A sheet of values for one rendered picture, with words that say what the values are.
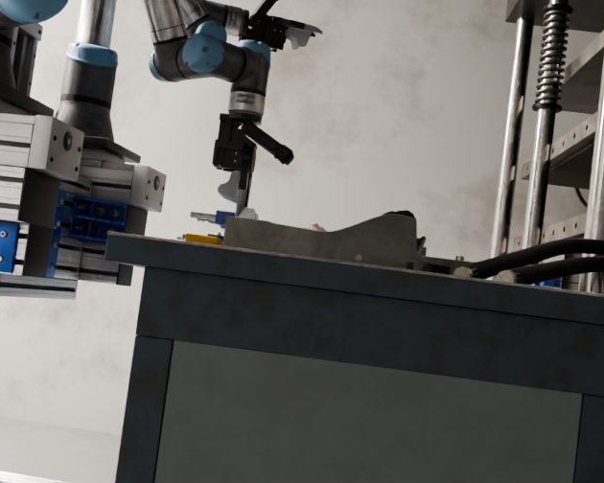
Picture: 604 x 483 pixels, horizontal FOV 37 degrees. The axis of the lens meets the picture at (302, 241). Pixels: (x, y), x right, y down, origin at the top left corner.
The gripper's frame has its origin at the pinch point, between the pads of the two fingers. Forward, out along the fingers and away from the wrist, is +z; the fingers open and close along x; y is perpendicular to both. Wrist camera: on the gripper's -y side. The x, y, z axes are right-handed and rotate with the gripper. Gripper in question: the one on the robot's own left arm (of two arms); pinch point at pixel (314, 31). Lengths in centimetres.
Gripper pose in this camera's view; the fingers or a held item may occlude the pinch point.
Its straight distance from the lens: 246.0
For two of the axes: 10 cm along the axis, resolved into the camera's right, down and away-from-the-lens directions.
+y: -1.7, 9.8, 0.7
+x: 2.7, 1.1, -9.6
